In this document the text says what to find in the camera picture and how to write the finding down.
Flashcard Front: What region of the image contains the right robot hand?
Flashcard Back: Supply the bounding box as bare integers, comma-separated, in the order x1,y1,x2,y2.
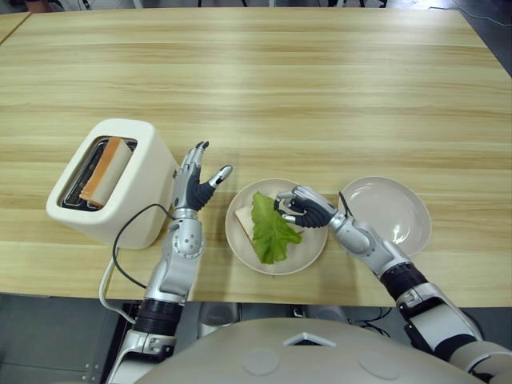
274,185,338,230

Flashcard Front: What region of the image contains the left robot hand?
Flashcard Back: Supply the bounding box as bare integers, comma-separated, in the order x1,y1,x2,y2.
172,140,234,219

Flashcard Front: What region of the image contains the green lettuce leaf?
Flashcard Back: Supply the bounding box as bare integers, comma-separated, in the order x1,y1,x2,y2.
250,190,304,266

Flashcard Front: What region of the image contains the beige round plate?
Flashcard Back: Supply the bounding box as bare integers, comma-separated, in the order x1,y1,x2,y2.
342,175,434,258
224,177,330,277

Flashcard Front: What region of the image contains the cream toaster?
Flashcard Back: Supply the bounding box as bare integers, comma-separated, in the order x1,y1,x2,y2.
45,118,180,250

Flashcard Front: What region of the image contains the bread slice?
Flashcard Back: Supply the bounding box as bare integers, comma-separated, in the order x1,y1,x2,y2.
78,136,134,207
233,193,306,250

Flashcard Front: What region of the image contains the robot body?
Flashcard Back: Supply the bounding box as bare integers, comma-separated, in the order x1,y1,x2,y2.
134,318,483,384

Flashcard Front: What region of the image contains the black cable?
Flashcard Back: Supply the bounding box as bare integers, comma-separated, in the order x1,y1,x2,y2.
112,203,178,290
338,190,355,220

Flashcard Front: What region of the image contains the white cord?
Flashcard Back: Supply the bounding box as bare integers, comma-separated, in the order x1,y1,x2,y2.
98,257,139,326

